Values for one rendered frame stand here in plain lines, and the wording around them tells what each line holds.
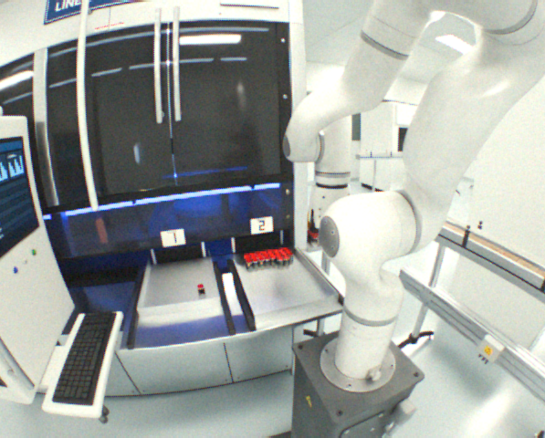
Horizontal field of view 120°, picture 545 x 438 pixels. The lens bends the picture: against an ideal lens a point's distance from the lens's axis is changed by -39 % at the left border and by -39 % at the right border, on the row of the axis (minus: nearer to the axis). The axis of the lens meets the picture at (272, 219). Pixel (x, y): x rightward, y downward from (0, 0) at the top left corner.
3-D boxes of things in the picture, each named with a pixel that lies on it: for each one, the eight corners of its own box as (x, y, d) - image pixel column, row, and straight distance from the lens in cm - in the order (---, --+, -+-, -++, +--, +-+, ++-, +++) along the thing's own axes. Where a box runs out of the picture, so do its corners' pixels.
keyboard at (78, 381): (86, 316, 110) (83, 311, 108) (117, 314, 103) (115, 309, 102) (53, 402, 87) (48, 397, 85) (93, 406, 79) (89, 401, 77)
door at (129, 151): (60, 203, 108) (47, 48, 114) (175, 184, 94) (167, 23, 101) (59, 203, 108) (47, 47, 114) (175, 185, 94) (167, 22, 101)
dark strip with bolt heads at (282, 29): (282, 226, 104) (276, 23, 105) (292, 224, 106) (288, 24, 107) (283, 227, 103) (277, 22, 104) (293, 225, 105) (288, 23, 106)
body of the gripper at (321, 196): (341, 174, 67) (340, 216, 70) (305, 177, 62) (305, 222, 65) (359, 181, 61) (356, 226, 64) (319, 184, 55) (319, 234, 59)
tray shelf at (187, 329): (140, 270, 115) (139, 266, 115) (297, 246, 119) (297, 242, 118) (120, 355, 78) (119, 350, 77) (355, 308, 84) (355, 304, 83)
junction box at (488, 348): (476, 350, 147) (483, 338, 141) (481, 346, 151) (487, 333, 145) (492, 364, 145) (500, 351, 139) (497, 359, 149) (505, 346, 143)
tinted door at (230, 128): (176, 184, 94) (169, 23, 101) (291, 172, 101) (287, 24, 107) (176, 184, 94) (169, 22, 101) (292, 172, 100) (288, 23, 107)
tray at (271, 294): (234, 265, 102) (233, 258, 100) (296, 255, 107) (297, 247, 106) (255, 324, 75) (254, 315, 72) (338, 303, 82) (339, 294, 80)
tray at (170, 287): (150, 265, 113) (148, 257, 112) (210, 256, 111) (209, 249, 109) (140, 317, 86) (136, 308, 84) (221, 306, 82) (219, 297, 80)
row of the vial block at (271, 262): (246, 270, 98) (246, 259, 96) (291, 262, 102) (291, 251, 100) (247, 273, 96) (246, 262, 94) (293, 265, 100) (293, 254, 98)
